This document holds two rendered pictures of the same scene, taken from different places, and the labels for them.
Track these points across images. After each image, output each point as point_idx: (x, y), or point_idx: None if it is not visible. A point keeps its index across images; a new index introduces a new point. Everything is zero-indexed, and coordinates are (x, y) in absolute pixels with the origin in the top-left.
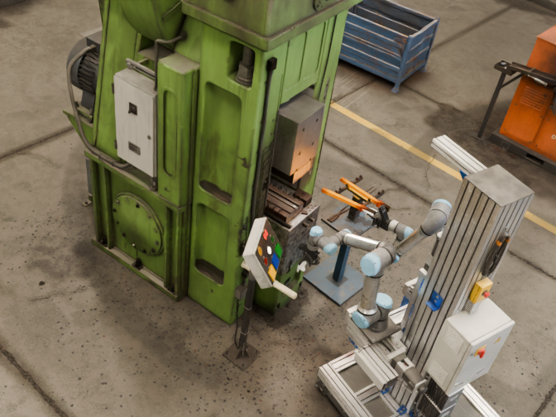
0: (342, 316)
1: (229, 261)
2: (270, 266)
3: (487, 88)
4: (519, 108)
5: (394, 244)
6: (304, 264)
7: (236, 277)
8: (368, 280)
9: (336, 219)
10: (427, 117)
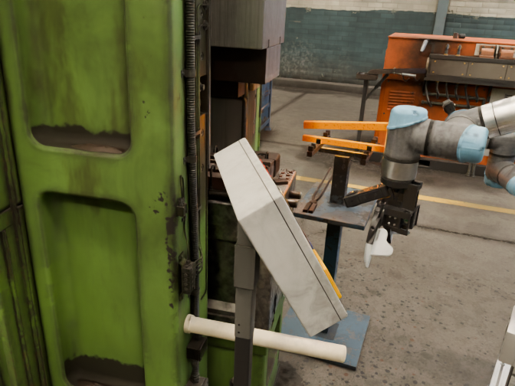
0: (372, 385)
1: (153, 325)
2: (316, 253)
3: (332, 132)
4: (388, 116)
5: (501, 168)
6: (385, 235)
7: (178, 364)
8: None
9: (316, 208)
10: (297, 155)
